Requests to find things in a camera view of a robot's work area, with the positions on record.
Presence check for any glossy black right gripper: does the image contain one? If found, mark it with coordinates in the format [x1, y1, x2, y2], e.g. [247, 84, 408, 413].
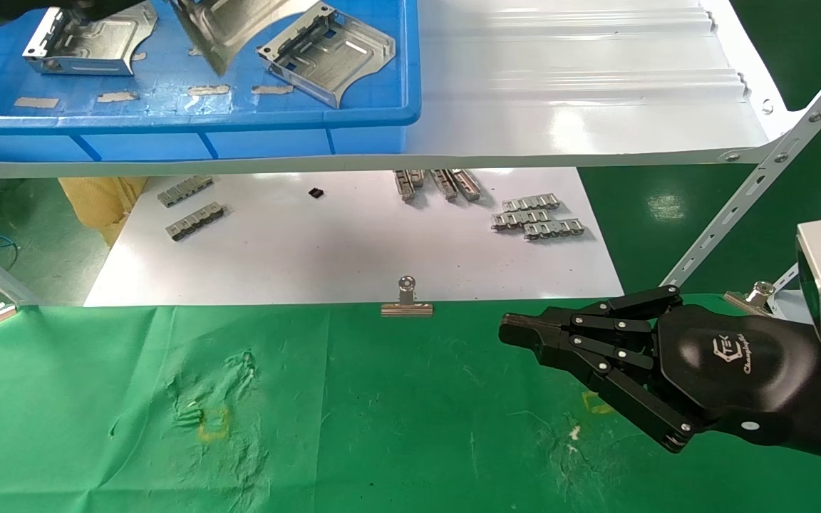
[499, 284, 821, 454]

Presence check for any blue plastic bin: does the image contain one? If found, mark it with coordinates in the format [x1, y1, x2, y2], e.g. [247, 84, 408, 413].
[0, 0, 423, 164]

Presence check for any yellow plastic bag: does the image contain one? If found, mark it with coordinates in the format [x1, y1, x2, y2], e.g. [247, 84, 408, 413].
[57, 176, 150, 247]

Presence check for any green table cloth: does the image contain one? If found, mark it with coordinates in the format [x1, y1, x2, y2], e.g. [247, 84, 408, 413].
[0, 293, 821, 513]

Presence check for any white metal shelf board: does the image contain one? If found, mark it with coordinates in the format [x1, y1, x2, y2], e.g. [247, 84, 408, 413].
[0, 0, 790, 180]

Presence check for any stamped sheet metal bracket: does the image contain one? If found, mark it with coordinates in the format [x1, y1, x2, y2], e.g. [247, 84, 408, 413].
[23, 3, 159, 76]
[170, 0, 299, 76]
[257, 3, 396, 110]

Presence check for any metal chain link strip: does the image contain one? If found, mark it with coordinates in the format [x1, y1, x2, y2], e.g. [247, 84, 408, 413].
[501, 192, 562, 213]
[522, 218, 587, 242]
[157, 175, 215, 209]
[430, 170, 458, 201]
[393, 170, 426, 203]
[165, 202, 227, 242]
[490, 208, 551, 232]
[450, 169, 483, 201]

